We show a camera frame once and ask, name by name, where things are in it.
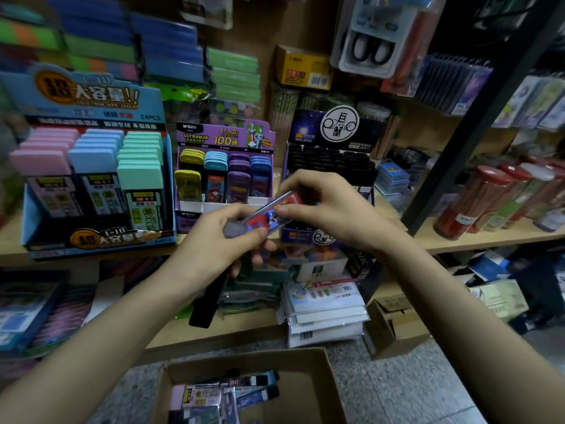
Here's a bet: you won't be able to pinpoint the person's right hand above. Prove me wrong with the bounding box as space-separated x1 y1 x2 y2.
278 169 403 257

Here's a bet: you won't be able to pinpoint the person's left hand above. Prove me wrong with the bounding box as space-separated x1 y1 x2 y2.
172 204 279 301

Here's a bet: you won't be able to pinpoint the purple black stationery tube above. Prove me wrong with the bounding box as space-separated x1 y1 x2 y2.
188 264 232 329

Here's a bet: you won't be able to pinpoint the black and white display box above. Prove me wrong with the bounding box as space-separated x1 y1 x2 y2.
281 105 394 253

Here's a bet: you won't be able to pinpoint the purple display box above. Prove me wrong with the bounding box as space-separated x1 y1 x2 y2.
174 121 277 233

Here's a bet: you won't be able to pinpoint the wooden shelf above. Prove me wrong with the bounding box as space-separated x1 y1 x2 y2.
0 0 565 367

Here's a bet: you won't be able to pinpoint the pile of pencil lead cases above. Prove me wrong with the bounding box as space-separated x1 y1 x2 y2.
168 370 282 424

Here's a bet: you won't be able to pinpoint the brown cardboard box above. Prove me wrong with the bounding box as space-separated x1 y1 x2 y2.
150 349 347 424

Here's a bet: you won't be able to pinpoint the blue display box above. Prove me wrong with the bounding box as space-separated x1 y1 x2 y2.
0 64 176 260

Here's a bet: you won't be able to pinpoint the person's left forearm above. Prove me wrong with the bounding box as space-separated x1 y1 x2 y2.
0 273 208 424

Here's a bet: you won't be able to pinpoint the person's right forearm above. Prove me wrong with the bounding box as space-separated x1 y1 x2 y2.
380 229 565 424

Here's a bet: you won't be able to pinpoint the white printed carton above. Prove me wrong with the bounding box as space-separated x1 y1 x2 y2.
295 256 350 283

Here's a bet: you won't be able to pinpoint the stack of white packets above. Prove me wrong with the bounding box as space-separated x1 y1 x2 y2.
281 280 370 348

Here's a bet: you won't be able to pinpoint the small open brown carton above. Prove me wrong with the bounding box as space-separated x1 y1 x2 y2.
366 296 431 359

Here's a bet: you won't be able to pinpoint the red cylinder containers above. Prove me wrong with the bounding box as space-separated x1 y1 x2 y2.
434 158 565 241

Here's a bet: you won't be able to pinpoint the yellow carton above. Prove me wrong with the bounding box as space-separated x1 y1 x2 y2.
274 45 334 91

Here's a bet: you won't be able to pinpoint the row of dark blue refills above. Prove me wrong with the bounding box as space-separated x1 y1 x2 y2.
415 55 494 115

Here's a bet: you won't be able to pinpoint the hanging white blister package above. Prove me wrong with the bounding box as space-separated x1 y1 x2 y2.
340 0 443 80

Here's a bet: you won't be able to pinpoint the stack of green packets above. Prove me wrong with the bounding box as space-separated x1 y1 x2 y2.
205 47 263 104

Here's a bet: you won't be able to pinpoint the black plastic basket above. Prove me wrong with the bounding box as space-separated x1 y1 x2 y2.
516 251 565 332

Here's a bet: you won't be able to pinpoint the stack of blue packets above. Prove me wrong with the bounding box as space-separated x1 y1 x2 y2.
48 0 206 83

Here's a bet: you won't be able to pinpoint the stack of multicoloured packets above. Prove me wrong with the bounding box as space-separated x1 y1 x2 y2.
0 4 138 80

